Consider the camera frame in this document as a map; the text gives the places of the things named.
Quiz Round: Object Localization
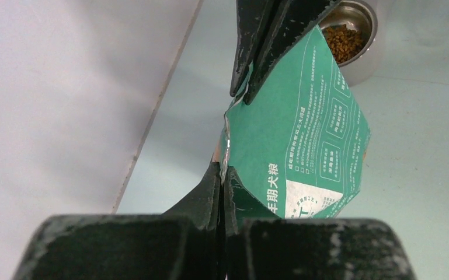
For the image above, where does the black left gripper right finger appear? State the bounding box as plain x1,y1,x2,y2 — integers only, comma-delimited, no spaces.
222,167,416,279

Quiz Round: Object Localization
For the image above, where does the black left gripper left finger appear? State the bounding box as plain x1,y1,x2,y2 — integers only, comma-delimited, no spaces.
13,162,221,279

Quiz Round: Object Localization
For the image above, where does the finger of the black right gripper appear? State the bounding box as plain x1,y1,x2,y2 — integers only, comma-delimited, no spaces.
229,0,276,97
242,0,340,105

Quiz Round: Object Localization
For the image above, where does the green pet food bag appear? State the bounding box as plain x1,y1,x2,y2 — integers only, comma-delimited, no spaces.
220,27,371,219

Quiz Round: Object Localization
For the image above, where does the brown kibble in near bowl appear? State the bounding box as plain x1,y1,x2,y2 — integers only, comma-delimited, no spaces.
322,24,364,64

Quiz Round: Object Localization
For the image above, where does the steel bowl near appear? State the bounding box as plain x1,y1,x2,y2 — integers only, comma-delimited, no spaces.
319,1,378,68

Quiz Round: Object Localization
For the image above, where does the white double bowl stand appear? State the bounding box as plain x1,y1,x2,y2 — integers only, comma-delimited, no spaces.
342,1,449,86

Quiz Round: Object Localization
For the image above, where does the aluminium frame rail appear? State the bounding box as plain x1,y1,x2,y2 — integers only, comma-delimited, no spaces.
111,1,203,214

